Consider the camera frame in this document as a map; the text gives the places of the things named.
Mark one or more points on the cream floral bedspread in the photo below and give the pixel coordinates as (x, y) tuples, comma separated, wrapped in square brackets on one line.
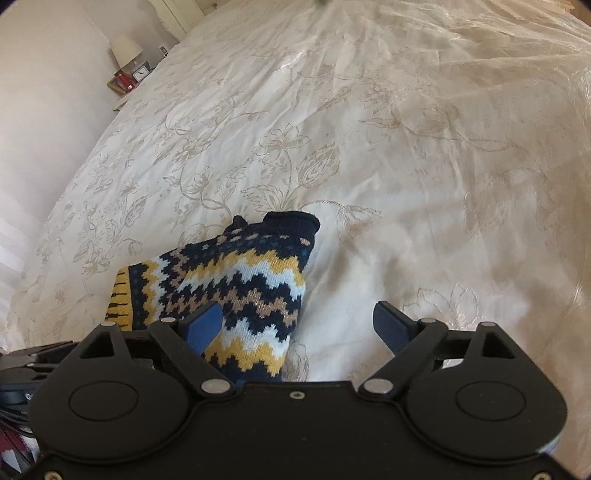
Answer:
[(369, 161)]

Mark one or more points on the patterned knit sweater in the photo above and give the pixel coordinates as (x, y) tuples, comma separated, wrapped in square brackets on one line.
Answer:
[(249, 277)]

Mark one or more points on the red books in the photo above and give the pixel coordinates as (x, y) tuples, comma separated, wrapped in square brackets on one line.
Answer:
[(122, 82)]

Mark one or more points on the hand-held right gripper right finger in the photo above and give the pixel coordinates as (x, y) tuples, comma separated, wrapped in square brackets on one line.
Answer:
[(390, 325)]

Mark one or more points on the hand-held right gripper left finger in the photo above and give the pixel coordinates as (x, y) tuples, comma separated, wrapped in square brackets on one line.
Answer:
[(203, 327)]

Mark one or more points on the small alarm clock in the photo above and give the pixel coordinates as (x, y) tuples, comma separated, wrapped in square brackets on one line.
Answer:
[(141, 71)]

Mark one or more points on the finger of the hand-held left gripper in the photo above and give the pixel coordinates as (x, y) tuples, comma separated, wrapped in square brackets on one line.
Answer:
[(46, 351)]

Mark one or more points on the cream nightstand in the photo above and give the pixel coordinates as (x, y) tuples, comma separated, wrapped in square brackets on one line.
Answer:
[(127, 94)]

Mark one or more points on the table lamp with cream shade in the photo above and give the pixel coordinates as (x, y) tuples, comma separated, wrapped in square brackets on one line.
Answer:
[(124, 48)]

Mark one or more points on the white wardrobe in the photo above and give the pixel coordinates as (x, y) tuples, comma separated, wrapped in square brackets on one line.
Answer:
[(178, 14)]

